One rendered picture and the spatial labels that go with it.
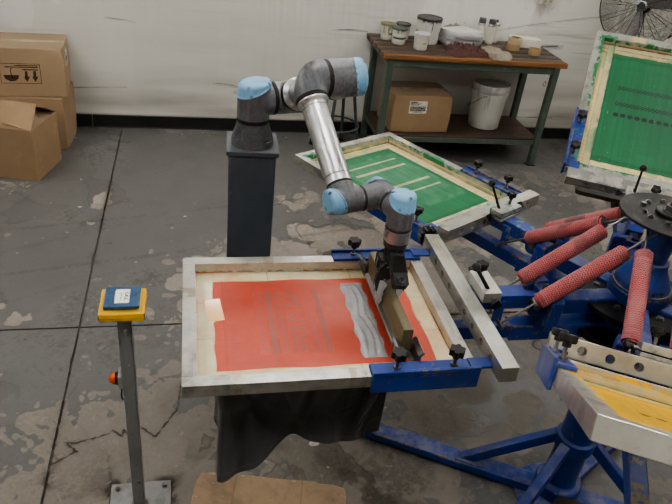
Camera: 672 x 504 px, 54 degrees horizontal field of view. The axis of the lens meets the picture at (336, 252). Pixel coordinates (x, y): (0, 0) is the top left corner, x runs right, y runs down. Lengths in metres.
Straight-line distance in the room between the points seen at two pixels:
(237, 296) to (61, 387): 1.36
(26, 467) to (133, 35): 3.54
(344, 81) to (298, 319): 0.71
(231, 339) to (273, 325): 0.13
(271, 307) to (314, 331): 0.16
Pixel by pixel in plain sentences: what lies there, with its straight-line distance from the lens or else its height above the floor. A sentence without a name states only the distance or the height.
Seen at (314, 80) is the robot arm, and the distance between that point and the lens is 1.95.
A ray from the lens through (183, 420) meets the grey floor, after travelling 2.97.
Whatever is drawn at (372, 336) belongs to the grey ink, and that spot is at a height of 0.96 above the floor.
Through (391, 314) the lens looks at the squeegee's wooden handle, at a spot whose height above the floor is 1.03.
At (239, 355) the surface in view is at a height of 0.96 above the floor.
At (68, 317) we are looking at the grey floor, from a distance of 3.58.
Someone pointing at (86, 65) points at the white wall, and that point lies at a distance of 5.62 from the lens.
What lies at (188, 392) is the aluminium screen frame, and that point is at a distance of 1.70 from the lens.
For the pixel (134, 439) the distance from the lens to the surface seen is 2.40.
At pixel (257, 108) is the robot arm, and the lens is 2.34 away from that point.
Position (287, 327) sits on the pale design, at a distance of 1.92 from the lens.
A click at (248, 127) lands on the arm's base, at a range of 2.37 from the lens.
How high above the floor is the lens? 2.16
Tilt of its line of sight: 32 degrees down
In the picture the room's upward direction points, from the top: 7 degrees clockwise
